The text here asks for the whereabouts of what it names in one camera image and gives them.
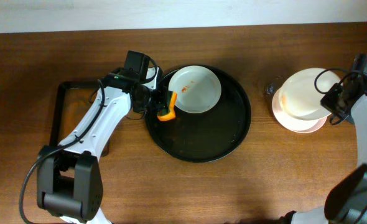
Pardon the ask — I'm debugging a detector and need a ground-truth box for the round black serving tray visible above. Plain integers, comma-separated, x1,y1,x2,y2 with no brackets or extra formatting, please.
145,65,251,163

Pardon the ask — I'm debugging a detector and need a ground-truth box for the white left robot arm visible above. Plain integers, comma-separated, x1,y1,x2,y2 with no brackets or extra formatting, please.
31,80,177,223

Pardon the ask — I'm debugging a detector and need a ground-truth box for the black rectangular water tray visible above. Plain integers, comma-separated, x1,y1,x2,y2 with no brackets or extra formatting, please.
49,81,98,147

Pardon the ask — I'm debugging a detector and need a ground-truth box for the orange green scrub sponge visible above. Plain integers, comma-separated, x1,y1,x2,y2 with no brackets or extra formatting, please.
157,91,177,121

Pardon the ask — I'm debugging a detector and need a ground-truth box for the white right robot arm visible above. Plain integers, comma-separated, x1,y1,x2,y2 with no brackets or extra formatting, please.
278,78,367,224

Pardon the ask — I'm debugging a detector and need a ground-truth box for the white plate with small stains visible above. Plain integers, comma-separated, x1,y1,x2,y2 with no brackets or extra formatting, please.
168,65,222,114

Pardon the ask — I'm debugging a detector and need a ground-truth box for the white plate with ketchup smear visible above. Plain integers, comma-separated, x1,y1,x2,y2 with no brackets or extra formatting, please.
279,68,340,121

